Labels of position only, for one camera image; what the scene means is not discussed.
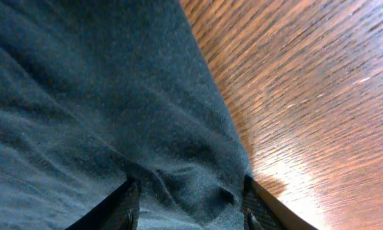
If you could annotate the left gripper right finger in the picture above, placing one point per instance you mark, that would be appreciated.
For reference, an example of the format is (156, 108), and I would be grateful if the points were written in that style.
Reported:
(263, 211)

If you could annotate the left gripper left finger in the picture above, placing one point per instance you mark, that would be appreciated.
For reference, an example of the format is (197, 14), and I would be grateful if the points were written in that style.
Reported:
(118, 211)

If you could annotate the dark green Nike t-shirt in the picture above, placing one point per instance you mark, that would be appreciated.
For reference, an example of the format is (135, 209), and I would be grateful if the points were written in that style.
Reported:
(93, 93)

